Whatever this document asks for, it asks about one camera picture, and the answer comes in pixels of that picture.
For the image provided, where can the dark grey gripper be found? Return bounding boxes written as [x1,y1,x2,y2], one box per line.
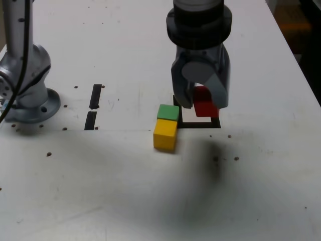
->
[171,44,231,109]

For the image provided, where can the red cube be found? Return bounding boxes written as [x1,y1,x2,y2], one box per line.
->
[194,85,220,118]

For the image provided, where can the green cube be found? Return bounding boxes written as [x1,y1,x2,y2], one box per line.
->
[156,104,180,122]

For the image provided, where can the yellow cube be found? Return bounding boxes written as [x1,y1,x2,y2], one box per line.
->
[153,118,178,153]

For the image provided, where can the black tape square outline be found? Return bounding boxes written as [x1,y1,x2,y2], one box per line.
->
[173,94,221,129]

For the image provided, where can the black tape strip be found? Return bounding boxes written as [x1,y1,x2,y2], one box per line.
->
[84,84,103,131]

